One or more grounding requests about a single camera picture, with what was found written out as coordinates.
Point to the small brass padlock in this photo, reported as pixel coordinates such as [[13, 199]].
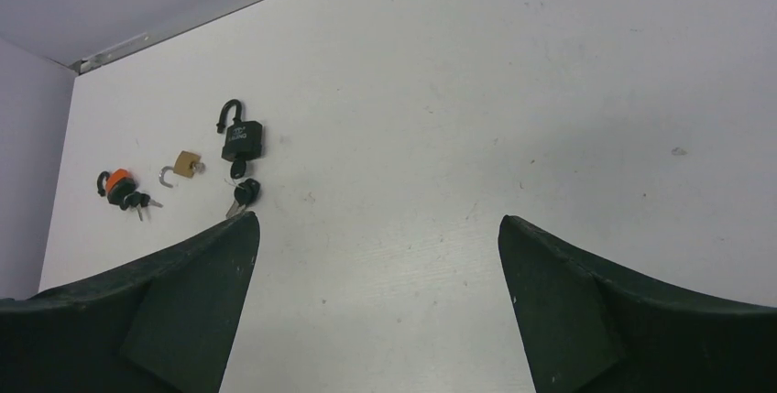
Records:
[[186, 165]]

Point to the large black padlock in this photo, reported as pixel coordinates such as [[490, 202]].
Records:
[[242, 139]]

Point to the small black-headed keys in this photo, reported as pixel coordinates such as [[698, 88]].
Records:
[[137, 201]]

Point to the aluminium table edge rail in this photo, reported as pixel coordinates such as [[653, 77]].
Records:
[[200, 14]]

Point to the orange and black padlock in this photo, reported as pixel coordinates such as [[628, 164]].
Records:
[[116, 186]]

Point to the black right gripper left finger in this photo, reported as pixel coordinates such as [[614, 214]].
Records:
[[165, 322]]

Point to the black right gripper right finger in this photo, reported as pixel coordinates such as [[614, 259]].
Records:
[[588, 324]]

